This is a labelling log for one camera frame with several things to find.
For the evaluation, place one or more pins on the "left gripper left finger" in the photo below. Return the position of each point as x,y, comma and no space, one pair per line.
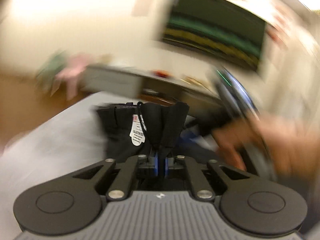
71,202

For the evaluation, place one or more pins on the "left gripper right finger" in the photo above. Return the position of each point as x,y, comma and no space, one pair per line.
245,201

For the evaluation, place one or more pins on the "black garment with mesh lining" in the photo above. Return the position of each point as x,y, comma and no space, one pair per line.
164,125

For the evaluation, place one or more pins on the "person's right hand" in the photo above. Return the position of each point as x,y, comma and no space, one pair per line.
294,150

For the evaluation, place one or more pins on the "red plate of fruit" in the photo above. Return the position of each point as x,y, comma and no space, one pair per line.
162,74

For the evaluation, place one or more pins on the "long low sideboard cabinet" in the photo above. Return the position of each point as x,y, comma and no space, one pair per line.
132,83

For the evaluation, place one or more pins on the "white hang tag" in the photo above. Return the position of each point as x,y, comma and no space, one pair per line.
137,130

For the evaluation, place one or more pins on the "green plastic kids chair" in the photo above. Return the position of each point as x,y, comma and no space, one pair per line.
46,75

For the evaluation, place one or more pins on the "pink plastic kids chair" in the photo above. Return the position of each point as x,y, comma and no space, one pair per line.
71,75

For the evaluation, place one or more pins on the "dark patterned wall tapestry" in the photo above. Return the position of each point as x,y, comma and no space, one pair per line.
216,28

